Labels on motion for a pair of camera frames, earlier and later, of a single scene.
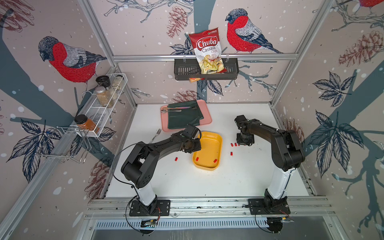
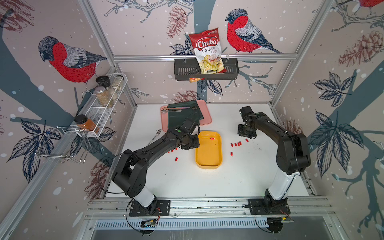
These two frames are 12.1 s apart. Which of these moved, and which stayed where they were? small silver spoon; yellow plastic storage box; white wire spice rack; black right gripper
Moved: black right gripper
Stayed: white wire spice rack; yellow plastic storage box; small silver spoon
